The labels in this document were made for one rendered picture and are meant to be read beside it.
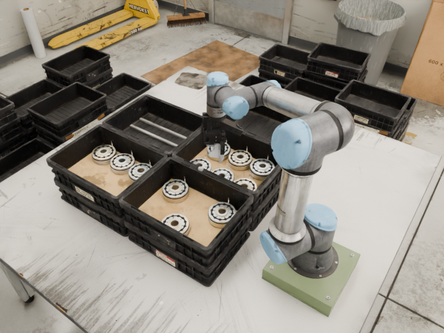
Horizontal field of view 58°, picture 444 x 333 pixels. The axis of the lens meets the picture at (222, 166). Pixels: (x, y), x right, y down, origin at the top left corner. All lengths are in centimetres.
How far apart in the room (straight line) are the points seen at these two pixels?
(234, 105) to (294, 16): 337
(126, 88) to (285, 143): 231
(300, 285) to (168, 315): 46
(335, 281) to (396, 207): 54
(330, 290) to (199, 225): 51
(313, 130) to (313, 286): 64
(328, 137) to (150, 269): 86
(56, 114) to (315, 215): 195
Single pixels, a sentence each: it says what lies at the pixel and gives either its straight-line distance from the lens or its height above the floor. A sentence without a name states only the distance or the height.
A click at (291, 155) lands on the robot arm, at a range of 100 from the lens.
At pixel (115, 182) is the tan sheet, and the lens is 171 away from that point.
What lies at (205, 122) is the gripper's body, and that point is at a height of 111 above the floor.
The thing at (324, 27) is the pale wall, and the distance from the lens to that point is 451.
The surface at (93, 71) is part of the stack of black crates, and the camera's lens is 317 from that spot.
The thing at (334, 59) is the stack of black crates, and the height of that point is 50.
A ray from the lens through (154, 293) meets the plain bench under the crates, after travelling 151.
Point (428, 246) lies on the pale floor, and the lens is 277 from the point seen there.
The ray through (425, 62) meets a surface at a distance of 405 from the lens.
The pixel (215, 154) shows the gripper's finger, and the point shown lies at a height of 98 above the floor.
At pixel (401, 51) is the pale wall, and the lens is 433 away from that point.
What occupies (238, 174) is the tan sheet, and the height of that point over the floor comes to 83.
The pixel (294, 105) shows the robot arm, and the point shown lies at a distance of 123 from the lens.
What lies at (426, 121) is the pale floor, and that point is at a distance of 383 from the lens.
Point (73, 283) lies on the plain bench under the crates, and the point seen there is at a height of 70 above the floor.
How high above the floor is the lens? 198
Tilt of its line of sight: 42 degrees down
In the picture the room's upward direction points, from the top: straight up
